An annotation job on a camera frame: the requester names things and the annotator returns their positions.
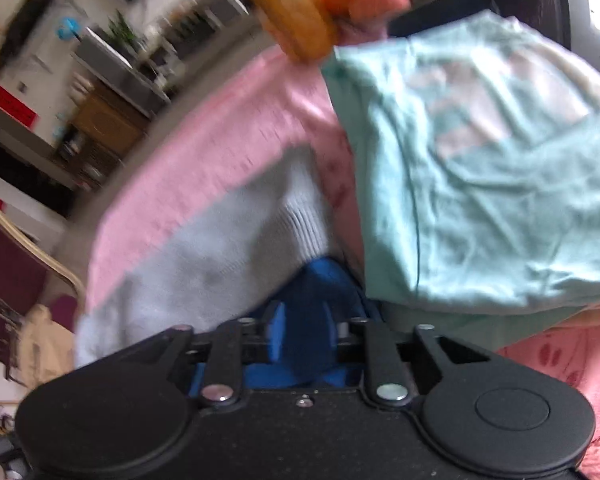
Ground grey tower appliance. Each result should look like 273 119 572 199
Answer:
71 26 174 107

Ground red wall banner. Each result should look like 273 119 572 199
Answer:
0 69 39 129

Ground beige pants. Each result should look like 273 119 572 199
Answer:
16 303 79 392

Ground maroon chair with gold frame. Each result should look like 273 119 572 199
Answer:
0 186 87 377

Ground wooden cabinet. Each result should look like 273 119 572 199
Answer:
54 81 149 187

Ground mint green t-shirt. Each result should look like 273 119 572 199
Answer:
319 9 600 318

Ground pink blanket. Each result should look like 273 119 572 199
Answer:
84 49 600 480

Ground blue globe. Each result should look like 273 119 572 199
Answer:
56 16 84 42

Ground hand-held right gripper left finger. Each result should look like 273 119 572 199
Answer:
166 300 288 407

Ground blue and light blue sweater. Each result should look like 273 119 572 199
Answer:
73 151 377 397

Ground black television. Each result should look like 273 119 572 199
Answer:
0 0 59 77

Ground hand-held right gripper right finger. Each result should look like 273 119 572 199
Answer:
336 316 492 408

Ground black tray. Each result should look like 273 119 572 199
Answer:
389 0 497 37

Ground green potted plant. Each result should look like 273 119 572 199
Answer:
106 9 142 52

